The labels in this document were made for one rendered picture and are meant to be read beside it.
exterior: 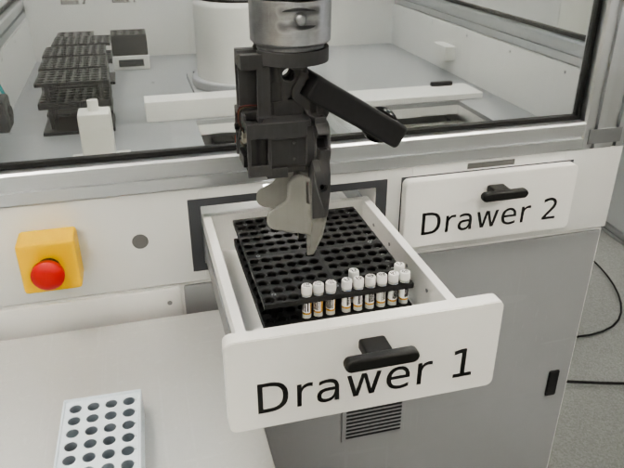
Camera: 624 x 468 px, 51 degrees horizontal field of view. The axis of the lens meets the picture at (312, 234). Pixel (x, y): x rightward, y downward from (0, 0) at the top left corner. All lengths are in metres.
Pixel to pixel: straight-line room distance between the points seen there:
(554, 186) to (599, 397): 1.14
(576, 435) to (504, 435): 0.61
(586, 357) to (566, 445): 0.43
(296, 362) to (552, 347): 0.74
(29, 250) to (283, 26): 0.46
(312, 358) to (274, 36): 0.30
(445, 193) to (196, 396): 0.47
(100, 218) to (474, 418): 0.79
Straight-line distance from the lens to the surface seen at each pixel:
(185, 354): 0.89
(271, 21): 0.59
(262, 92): 0.61
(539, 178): 1.07
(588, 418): 2.05
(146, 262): 0.94
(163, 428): 0.79
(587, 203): 1.17
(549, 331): 1.27
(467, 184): 1.01
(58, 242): 0.88
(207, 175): 0.89
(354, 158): 0.94
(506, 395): 1.32
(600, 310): 2.54
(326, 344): 0.64
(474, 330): 0.70
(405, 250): 0.84
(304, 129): 0.61
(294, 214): 0.65
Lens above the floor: 1.29
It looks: 27 degrees down
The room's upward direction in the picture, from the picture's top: straight up
